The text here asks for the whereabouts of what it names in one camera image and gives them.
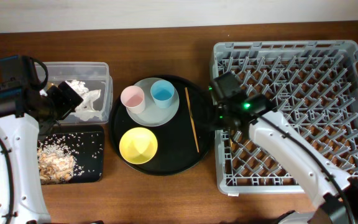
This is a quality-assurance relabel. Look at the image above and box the gold snack wrapper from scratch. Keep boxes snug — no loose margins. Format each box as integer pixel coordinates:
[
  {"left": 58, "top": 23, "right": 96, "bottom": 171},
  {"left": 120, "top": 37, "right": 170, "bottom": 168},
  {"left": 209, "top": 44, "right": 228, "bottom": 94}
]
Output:
[{"left": 45, "top": 82, "right": 57, "bottom": 90}]

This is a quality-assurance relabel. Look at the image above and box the white tissue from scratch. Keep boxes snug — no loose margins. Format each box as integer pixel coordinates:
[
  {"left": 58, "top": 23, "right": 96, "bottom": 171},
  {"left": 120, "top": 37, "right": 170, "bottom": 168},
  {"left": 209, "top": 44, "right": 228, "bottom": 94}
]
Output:
[{"left": 65, "top": 80, "right": 101, "bottom": 121}]

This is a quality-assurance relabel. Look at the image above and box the food scraps pile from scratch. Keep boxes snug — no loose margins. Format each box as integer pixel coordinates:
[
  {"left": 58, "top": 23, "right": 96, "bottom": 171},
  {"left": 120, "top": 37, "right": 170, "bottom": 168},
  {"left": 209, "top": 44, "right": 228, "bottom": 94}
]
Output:
[{"left": 37, "top": 133, "right": 103, "bottom": 184}]

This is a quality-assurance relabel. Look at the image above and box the yellow bowl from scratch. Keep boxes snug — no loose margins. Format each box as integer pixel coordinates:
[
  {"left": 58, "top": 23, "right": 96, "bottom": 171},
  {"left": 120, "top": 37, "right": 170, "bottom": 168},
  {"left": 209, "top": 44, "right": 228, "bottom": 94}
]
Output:
[{"left": 119, "top": 128, "right": 158, "bottom": 165}]

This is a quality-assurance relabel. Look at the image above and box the blue plastic cup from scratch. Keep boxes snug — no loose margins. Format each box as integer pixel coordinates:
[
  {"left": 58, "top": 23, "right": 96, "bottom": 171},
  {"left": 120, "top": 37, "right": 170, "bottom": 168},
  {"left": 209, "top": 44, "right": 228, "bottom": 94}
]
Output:
[{"left": 150, "top": 80, "right": 175, "bottom": 109}]

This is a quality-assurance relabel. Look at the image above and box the wooden chopstick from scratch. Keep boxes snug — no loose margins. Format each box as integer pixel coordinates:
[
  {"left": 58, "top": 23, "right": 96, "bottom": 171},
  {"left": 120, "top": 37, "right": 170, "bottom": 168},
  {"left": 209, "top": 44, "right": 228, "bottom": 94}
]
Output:
[{"left": 185, "top": 87, "right": 200, "bottom": 153}]

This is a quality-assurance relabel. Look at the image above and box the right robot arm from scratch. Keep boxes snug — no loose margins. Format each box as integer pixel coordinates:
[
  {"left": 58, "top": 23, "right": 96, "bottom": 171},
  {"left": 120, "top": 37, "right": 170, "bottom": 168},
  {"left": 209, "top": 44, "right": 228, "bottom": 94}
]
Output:
[{"left": 209, "top": 72, "right": 358, "bottom": 224}]

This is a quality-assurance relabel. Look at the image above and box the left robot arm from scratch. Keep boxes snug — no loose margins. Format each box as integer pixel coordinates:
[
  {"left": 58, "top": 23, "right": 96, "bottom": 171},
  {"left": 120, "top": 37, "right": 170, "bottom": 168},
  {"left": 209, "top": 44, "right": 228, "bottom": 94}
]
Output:
[{"left": 0, "top": 55, "right": 83, "bottom": 223}]

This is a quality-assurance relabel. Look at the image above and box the clear plastic waste bin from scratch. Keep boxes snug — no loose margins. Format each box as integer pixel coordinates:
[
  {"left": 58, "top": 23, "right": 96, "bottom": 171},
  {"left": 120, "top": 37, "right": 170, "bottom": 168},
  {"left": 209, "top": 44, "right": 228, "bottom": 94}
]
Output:
[{"left": 45, "top": 62, "right": 112, "bottom": 125}]

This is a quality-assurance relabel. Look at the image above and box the grey plastic dishwasher rack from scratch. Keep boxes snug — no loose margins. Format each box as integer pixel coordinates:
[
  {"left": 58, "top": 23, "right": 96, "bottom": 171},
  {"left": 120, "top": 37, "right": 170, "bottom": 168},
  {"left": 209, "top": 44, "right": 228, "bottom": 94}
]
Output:
[{"left": 210, "top": 40, "right": 358, "bottom": 196}]

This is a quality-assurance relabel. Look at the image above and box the black rectangular tray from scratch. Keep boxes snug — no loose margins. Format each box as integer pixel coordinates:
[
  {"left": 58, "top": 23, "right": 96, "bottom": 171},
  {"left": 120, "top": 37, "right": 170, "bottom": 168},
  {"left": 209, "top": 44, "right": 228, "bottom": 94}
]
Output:
[{"left": 37, "top": 124, "right": 106, "bottom": 185}]

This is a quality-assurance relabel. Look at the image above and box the pink plastic cup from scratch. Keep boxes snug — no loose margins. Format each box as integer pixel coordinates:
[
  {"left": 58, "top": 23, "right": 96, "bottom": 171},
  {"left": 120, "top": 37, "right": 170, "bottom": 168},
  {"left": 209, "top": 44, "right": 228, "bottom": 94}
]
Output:
[{"left": 120, "top": 85, "right": 145, "bottom": 114}]

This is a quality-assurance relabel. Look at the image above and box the black round serving tray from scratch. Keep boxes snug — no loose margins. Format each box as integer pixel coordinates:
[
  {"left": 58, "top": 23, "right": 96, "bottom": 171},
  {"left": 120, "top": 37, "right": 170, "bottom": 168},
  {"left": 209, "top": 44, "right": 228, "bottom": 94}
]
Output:
[{"left": 126, "top": 75, "right": 215, "bottom": 175}]

